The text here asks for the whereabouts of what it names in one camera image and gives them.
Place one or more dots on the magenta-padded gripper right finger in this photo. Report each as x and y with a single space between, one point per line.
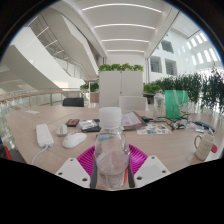
151 170

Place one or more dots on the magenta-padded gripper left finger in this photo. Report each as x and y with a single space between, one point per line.
75 171

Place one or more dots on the clear plastic water bottle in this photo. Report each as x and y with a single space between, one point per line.
111 156

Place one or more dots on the white computer mouse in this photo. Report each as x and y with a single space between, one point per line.
74 140

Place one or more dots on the colourful sticker sheet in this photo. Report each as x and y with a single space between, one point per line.
154 129

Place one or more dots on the small grey mouse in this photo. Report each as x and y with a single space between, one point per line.
61 130

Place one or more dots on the red and black wallet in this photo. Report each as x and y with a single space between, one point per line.
72 122

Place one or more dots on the black power adapter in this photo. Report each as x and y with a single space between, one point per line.
146 118

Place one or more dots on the white gridded mug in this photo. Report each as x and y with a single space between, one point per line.
203 148

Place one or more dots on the tall clear jar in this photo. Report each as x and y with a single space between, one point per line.
158 106

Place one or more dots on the green tote bag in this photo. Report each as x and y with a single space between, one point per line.
175 105

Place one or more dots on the white chair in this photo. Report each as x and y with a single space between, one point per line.
133 103

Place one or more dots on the black chair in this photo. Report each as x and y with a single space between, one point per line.
73 102

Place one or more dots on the white paper sheet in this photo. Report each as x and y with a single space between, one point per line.
32 112

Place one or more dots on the potted plant in box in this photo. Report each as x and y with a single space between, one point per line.
92 91

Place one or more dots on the white cabinet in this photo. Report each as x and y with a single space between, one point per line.
120 86

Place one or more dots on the row of tall green plants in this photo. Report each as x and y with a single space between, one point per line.
196 88

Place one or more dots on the green plants on cabinet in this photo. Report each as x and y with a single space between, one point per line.
120 67

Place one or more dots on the glass railing with wooden rail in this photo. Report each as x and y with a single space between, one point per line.
33 98

